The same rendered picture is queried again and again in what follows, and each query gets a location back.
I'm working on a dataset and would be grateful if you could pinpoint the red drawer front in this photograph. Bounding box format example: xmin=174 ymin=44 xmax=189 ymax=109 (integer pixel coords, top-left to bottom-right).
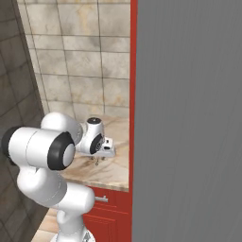
xmin=85 ymin=185 xmax=130 ymax=216

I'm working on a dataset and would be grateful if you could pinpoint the grey fridge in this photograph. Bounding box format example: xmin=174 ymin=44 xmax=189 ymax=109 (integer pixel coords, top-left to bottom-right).
xmin=131 ymin=0 xmax=242 ymax=242

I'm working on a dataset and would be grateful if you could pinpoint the red cupboard door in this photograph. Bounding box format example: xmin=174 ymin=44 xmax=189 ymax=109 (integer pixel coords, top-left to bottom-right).
xmin=81 ymin=213 xmax=130 ymax=242

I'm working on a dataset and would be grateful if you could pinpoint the red cabinet side panel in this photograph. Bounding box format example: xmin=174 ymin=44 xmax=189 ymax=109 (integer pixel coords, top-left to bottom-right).
xmin=128 ymin=0 xmax=139 ymax=242

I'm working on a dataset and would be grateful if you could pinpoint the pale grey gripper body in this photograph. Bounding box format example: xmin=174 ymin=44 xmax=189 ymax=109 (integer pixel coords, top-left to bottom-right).
xmin=89 ymin=147 xmax=117 ymax=159

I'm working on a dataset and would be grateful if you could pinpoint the silver drawer handle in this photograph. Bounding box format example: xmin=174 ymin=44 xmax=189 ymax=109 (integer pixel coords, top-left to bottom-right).
xmin=94 ymin=195 xmax=110 ymax=203

